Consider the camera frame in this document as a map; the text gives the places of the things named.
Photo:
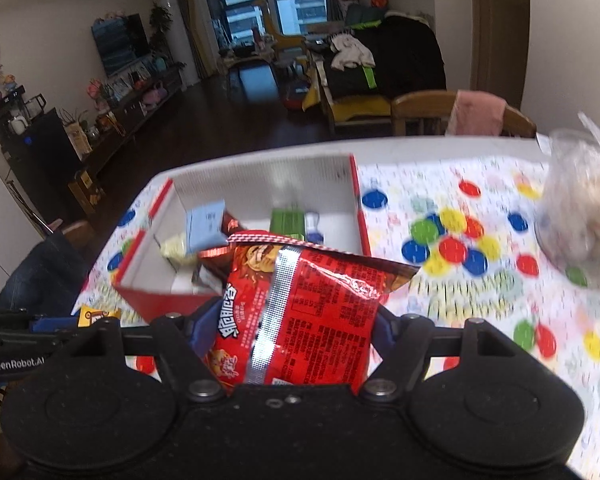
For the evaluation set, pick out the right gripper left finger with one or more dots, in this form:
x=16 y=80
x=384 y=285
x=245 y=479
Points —
x=182 y=342

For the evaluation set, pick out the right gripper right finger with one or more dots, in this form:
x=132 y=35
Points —
x=402 y=343

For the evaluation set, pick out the copper brown snack packet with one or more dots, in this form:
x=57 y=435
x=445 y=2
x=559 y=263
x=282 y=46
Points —
x=218 y=260

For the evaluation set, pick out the cream white snack packet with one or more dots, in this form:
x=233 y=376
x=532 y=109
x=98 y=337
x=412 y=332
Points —
x=174 y=249

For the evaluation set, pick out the red noodle snack bag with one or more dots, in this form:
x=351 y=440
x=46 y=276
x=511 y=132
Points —
x=296 y=313

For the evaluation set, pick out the light blue snack packet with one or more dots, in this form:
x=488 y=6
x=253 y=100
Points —
x=204 y=227

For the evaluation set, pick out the white blue milk packet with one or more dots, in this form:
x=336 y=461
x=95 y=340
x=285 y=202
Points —
x=313 y=233

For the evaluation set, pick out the green foil snack packet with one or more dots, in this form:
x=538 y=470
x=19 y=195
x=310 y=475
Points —
x=289 y=222

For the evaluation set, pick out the clear bag of snacks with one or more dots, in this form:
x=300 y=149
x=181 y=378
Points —
x=567 y=220

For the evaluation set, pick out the dark blue jeans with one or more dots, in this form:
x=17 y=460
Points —
x=48 y=280

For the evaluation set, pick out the wooden chair with jeans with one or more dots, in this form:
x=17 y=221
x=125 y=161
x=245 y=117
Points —
x=79 y=234

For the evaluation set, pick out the red cardboard box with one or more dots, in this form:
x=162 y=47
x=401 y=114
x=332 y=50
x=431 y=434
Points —
x=326 y=184

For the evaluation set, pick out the black side cabinet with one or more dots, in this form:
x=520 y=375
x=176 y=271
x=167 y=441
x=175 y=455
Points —
x=39 y=153

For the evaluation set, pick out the dark tv console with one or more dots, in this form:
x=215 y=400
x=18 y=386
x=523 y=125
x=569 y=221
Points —
x=123 y=123

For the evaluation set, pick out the wooden chair far side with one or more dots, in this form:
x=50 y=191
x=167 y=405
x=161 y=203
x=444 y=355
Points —
x=431 y=110

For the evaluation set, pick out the yellow wooden armchair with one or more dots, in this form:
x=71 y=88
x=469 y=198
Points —
x=347 y=112

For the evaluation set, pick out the pink cloth on chair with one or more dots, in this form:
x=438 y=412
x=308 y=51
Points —
x=476 y=113

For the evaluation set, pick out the black clothes pile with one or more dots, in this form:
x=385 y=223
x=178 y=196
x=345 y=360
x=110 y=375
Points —
x=407 y=59

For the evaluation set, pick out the white air conditioner tower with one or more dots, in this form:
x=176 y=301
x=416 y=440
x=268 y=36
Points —
x=179 y=44

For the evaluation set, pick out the white garment on pile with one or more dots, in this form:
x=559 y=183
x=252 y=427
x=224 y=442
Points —
x=349 y=53

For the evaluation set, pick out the television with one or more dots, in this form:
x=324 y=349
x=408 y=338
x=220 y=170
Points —
x=120 y=42

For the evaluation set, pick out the wooden door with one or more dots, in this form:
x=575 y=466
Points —
x=500 y=43

